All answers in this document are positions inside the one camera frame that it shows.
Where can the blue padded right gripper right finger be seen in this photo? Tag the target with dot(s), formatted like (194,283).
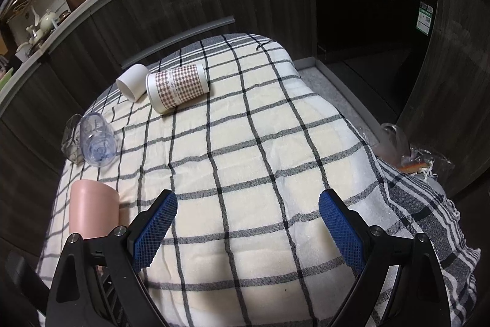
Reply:
(418,297)

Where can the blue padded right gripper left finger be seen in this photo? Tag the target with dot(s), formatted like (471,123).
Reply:
(97,280)

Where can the pink plastic cup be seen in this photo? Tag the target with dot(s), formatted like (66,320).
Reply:
(93,209)

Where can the clear plastic cup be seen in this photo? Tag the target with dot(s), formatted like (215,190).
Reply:
(97,140)

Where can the clear glass cup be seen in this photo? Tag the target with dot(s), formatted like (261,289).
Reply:
(70,146)

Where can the white plastic cup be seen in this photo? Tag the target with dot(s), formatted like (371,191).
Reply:
(132,82)

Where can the red patterned paper cup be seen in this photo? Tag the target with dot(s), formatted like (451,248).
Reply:
(170,88)

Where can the clear plastic bag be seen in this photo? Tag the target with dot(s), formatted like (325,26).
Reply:
(395,149)

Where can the black white checkered cloth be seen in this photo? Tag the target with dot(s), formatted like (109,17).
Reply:
(248,162)

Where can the white teapot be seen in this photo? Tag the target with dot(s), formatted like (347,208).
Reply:
(48,21)

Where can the black dishwasher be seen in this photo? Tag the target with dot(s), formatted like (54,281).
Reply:
(376,48)

